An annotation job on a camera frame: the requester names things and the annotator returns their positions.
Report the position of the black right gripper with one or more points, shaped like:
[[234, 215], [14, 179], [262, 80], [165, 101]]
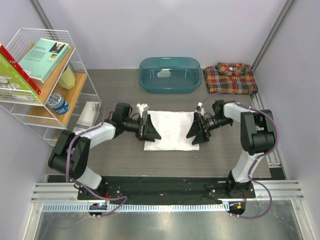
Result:
[[202, 134]]

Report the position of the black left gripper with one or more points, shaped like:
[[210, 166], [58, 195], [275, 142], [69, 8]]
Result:
[[151, 132]]

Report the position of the white long sleeve shirt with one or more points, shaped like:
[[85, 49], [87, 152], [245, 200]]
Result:
[[173, 128]]

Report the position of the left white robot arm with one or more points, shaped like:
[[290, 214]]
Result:
[[71, 151]]

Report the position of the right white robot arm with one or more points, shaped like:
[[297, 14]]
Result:
[[258, 137]]

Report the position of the teal plastic basin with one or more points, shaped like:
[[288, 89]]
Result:
[[170, 75]]

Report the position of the folded plaid flannel shirt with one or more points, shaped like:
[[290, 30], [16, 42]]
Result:
[[233, 78]]

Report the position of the bagged manual booklet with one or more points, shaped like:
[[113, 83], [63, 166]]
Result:
[[86, 115]]

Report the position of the blue white round jar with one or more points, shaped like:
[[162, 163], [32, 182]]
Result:
[[58, 103]]

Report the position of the teal paperback book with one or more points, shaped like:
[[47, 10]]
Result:
[[43, 58]]

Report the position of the green book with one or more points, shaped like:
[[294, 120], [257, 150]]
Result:
[[13, 88]]

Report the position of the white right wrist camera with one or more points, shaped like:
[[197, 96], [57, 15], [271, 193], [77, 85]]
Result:
[[199, 109]]

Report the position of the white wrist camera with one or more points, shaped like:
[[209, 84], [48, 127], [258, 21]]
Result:
[[199, 109], [142, 109]]

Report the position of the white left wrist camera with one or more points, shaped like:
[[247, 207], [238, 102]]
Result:
[[142, 109]]

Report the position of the white wire shelf rack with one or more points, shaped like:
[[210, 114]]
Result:
[[39, 117]]

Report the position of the aluminium frame rail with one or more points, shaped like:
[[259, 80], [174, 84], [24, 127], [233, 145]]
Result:
[[280, 190]]

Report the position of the slotted grey cable duct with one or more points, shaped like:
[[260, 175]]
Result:
[[131, 208]]

